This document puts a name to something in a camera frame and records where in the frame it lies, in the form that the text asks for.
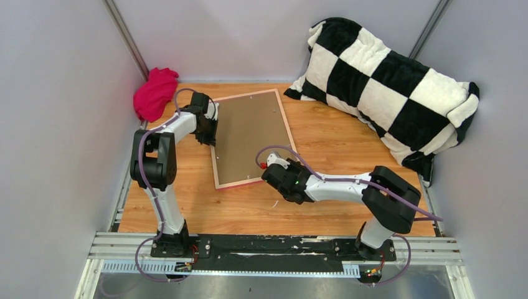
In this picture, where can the magenta cloth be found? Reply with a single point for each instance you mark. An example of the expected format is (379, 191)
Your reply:
(150, 99)

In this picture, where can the pink picture frame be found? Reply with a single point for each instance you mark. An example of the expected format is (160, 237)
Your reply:
(250, 126)

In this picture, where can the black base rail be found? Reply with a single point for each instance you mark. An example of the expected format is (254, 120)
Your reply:
(273, 253)

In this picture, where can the black white checkered pillow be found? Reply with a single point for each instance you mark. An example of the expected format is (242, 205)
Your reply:
(416, 111)

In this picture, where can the left aluminium corner post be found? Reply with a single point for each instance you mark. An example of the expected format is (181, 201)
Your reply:
(120, 23)

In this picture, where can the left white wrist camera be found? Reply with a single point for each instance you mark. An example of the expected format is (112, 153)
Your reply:
(212, 110)

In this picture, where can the aluminium corner post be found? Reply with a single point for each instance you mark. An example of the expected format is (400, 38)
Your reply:
(120, 23)
(435, 18)

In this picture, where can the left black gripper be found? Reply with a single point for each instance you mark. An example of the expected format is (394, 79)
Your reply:
(209, 140)

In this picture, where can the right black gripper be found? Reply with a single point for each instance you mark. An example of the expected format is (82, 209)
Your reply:
(295, 165)

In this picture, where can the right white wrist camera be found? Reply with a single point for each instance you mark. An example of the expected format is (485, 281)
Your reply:
(274, 158)

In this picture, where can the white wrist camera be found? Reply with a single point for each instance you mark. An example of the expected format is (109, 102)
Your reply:
(274, 158)
(212, 110)

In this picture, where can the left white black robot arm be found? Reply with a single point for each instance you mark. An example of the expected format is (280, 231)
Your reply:
(154, 167)

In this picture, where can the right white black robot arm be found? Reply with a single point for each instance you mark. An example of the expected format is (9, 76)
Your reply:
(391, 200)

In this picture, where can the right aluminium corner post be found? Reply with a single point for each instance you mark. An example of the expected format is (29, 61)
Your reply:
(435, 18)

